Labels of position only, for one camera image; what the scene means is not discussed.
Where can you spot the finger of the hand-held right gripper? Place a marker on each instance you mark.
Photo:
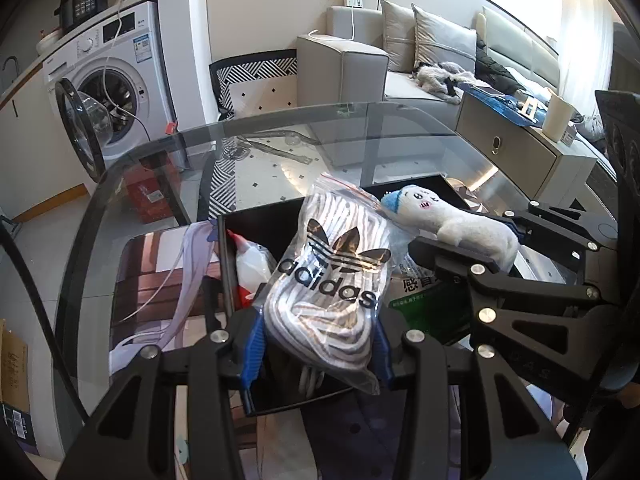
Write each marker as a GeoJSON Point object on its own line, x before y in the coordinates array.
{"type": "Point", "coordinates": [500, 300]}
{"type": "Point", "coordinates": [575, 240]}

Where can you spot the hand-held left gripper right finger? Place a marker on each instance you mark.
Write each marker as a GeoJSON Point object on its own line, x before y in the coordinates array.
{"type": "Point", "coordinates": [384, 355]}

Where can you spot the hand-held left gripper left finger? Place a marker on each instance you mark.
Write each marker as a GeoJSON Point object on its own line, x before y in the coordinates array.
{"type": "Point", "coordinates": [256, 347]}

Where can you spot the bagged green packet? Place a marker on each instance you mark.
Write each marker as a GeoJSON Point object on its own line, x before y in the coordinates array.
{"type": "Point", "coordinates": [425, 305]}

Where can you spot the white plush toy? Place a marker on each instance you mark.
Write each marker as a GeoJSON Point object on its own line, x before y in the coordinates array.
{"type": "Point", "coordinates": [465, 230]}

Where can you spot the red and white bag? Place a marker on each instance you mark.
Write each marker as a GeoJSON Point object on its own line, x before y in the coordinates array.
{"type": "Point", "coordinates": [252, 265]}

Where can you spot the bagged striped socks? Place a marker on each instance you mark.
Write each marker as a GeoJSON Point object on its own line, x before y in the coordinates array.
{"type": "Point", "coordinates": [325, 270]}

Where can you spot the black cardboard box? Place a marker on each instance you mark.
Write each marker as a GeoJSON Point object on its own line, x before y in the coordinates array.
{"type": "Point", "coordinates": [270, 225]}

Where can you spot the grey down jacket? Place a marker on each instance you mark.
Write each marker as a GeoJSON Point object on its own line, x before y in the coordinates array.
{"type": "Point", "coordinates": [592, 130]}

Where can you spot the small white box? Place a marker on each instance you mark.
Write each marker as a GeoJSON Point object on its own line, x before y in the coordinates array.
{"type": "Point", "coordinates": [568, 135]}

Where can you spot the white cup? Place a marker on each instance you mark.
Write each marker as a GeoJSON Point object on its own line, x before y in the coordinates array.
{"type": "Point", "coordinates": [557, 115]}

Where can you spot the beige bedside cabinet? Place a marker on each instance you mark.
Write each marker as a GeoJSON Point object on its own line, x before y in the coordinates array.
{"type": "Point", "coordinates": [520, 150]}

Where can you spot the printed table mat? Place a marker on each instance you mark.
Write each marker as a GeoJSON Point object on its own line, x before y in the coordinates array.
{"type": "Point", "coordinates": [150, 280]}

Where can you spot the blue tray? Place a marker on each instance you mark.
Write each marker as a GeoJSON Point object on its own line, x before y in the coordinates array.
{"type": "Point", "coordinates": [500, 102]}

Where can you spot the white curtain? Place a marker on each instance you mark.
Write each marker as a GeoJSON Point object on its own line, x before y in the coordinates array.
{"type": "Point", "coordinates": [585, 35]}

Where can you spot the dark jacket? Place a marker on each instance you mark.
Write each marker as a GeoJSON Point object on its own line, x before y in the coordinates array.
{"type": "Point", "coordinates": [497, 72]}

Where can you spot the red box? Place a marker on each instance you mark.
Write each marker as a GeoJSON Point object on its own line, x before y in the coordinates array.
{"type": "Point", "coordinates": [150, 195]}

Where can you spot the grey fluffy garment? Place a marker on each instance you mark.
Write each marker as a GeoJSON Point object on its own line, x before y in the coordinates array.
{"type": "Point", "coordinates": [440, 80]}

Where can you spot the grey striped pillow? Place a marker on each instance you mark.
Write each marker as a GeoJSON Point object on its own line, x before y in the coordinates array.
{"type": "Point", "coordinates": [442, 40]}

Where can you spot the brown cardboard box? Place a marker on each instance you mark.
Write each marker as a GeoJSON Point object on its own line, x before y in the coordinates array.
{"type": "Point", "coordinates": [12, 365]}

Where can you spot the black patterned chair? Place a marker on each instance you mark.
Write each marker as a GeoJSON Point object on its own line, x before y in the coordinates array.
{"type": "Point", "coordinates": [255, 80]}

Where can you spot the plain grey pillow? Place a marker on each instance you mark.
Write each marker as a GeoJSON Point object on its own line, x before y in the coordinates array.
{"type": "Point", "coordinates": [397, 35]}

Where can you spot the beige kitchen cabinet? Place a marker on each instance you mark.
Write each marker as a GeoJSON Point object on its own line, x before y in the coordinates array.
{"type": "Point", "coordinates": [30, 150]}

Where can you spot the white washing machine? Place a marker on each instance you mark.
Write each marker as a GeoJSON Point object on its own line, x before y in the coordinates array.
{"type": "Point", "coordinates": [135, 70]}

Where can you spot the white bowl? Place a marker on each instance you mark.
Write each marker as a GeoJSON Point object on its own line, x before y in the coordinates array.
{"type": "Point", "coordinates": [49, 42]}

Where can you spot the metal faucet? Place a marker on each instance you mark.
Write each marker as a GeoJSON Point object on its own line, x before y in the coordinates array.
{"type": "Point", "coordinates": [10, 67]}

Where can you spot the black pressure cooker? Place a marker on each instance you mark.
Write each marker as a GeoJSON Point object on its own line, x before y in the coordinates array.
{"type": "Point", "coordinates": [82, 2]}

